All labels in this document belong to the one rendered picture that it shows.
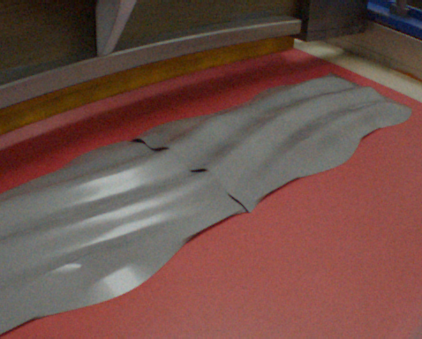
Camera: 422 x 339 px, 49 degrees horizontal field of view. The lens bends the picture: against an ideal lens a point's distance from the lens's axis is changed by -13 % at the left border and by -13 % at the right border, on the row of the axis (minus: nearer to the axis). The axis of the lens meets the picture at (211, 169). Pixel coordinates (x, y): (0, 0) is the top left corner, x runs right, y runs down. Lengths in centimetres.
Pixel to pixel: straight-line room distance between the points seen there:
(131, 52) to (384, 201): 13
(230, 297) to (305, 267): 3
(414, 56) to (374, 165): 18
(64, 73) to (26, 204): 6
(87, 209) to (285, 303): 8
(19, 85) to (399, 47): 31
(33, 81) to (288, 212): 11
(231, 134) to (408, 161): 9
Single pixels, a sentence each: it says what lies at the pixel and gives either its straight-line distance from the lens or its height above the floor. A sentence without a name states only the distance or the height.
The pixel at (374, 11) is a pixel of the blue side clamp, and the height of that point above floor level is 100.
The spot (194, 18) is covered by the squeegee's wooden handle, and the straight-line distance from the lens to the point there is 28.
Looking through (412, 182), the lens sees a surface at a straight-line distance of 25.
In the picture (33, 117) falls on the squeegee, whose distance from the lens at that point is 24.
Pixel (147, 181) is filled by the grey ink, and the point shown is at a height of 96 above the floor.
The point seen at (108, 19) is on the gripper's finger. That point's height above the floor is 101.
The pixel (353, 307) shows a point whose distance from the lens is 16.
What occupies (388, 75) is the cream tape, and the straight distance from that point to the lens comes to 40.
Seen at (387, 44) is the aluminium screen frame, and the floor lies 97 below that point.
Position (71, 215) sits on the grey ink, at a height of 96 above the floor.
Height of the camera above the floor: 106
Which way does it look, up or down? 30 degrees down
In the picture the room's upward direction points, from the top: 6 degrees clockwise
